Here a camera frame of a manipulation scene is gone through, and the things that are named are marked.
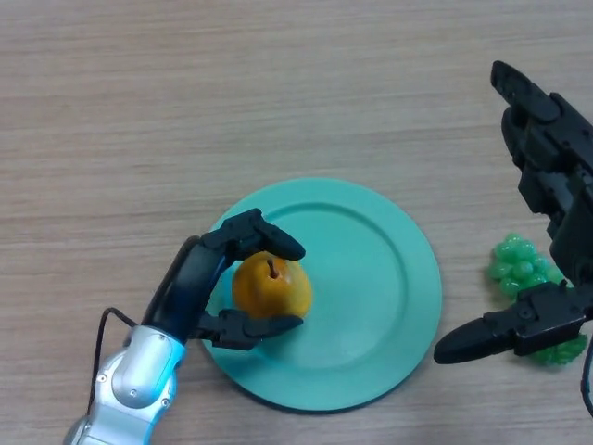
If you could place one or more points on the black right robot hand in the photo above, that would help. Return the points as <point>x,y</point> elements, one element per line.
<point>556,157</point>

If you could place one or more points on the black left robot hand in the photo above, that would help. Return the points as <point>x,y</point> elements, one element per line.
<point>185,287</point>

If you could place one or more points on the yellow pear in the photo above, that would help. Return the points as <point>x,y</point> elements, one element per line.
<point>273,292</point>

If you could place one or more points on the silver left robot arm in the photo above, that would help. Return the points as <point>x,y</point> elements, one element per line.
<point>134,380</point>

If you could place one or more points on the green round plate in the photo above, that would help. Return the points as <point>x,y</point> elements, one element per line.
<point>361,296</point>

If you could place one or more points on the green grape bunch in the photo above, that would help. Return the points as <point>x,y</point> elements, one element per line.
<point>514,269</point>

